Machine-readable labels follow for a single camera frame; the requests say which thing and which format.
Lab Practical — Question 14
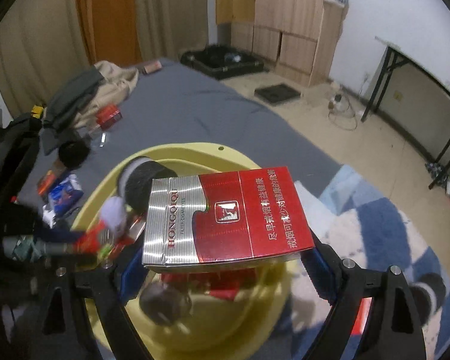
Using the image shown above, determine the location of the blue snack packet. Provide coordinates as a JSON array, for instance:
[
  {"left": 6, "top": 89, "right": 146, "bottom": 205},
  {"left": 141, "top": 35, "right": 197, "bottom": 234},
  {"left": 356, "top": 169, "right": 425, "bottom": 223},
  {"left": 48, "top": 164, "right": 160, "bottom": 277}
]
[{"left": 49, "top": 173, "right": 83, "bottom": 218}]

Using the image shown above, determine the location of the blue white checkered blanket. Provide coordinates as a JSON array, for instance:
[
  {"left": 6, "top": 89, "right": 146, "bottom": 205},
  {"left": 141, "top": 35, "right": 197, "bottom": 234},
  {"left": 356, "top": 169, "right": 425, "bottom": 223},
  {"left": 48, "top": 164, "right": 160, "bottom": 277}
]
[{"left": 295, "top": 165, "right": 450, "bottom": 359}]

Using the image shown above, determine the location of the round metal tin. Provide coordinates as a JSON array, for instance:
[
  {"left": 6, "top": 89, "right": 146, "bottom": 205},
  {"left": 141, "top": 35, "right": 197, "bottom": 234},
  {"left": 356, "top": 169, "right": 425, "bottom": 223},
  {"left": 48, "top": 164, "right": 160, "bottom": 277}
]
[{"left": 139, "top": 281, "right": 192, "bottom": 326}]

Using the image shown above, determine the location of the black suitcase on floor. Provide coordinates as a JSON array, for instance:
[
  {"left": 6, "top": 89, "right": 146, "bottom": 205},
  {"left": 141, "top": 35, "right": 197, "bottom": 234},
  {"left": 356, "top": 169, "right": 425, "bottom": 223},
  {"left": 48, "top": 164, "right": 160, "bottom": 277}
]
[{"left": 180, "top": 44, "right": 265, "bottom": 80}]

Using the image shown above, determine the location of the beige curtain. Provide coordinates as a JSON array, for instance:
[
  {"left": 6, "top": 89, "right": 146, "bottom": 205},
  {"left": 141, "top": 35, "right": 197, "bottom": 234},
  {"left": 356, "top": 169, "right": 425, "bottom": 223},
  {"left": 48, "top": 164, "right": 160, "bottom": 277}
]
[{"left": 0, "top": 0, "right": 208, "bottom": 117}]

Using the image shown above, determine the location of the beige clothing pile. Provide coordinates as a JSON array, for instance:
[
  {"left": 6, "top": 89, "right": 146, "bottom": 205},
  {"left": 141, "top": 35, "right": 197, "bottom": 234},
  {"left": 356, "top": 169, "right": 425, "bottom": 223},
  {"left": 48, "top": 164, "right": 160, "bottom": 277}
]
[{"left": 41, "top": 60, "right": 140, "bottom": 155}]

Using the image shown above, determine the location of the small red box on bed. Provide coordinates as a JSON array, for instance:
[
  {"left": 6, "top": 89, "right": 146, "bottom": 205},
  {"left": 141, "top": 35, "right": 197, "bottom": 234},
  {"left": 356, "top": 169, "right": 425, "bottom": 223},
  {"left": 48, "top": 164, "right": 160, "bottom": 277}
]
[{"left": 96, "top": 104, "right": 122, "bottom": 131}]

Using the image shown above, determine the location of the power strip with cables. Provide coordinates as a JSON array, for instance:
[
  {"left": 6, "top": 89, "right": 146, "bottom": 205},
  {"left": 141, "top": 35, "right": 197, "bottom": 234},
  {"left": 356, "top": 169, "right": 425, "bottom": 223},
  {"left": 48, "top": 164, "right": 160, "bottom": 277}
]
[{"left": 328, "top": 92, "right": 358, "bottom": 132}]

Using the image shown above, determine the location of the wooden cabinet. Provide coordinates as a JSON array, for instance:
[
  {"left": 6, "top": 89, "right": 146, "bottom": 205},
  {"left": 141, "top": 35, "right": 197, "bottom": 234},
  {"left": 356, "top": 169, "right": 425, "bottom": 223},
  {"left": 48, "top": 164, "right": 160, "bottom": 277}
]
[{"left": 215, "top": 0, "right": 346, "bottom": 86}]

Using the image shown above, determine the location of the black folding table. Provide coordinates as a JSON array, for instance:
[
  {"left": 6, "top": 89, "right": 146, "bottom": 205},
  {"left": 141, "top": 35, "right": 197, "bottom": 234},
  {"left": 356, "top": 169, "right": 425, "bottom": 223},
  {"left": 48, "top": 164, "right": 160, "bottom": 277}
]
[{"left": 360, "top": 37, "right": 450, "bottom": 189}]

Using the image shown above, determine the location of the red cigarette box with QR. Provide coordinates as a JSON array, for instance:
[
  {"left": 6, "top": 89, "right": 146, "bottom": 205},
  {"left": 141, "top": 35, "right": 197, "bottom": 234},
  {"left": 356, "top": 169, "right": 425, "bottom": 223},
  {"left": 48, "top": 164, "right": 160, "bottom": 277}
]
[{"left": 142, "top": 166, "right": 314, "bottom": 273}]

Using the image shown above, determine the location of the grey bed sheet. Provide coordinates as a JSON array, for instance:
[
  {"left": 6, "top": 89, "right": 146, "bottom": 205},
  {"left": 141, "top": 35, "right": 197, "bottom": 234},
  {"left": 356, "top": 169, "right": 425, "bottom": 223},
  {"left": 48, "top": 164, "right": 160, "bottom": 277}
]
[{"left": 16, "top": 58, "right": 342, "bottom": 211}]

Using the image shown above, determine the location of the black flat tray on floor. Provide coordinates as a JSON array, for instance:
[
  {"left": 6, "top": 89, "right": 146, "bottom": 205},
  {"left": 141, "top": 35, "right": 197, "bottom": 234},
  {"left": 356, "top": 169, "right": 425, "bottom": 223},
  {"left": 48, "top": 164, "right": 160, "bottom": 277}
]
[{"left": 254, "top": 84, "right": 302, "bottom": 105}]

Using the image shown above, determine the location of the yellow plastic tray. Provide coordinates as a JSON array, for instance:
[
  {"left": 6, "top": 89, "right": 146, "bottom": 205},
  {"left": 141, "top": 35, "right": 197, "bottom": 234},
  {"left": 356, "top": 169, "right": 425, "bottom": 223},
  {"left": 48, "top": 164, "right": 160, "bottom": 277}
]
[{"left": 73, "top": 142, "right": 297, "bottom": 359}]

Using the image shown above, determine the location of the black round cap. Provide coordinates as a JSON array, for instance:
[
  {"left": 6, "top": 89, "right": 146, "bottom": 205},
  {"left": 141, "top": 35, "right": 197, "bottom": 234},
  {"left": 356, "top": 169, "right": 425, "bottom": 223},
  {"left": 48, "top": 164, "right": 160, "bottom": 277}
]
[{"left": 57, "top": 141, "right": 91, "bottom": 169}]

